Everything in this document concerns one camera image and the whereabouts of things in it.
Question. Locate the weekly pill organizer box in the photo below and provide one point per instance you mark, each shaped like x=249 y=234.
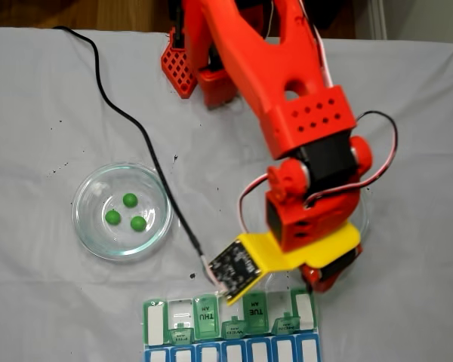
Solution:
x=207 y=316

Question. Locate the green ball pill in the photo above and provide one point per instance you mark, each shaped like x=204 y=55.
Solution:
x=130 y=200
x=138 y=223
x=113 y=217

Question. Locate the camera board on yellow mount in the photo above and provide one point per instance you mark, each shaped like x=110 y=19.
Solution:
x=234 y=269

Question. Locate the white tablecloth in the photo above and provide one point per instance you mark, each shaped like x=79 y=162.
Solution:
x=41 y=113

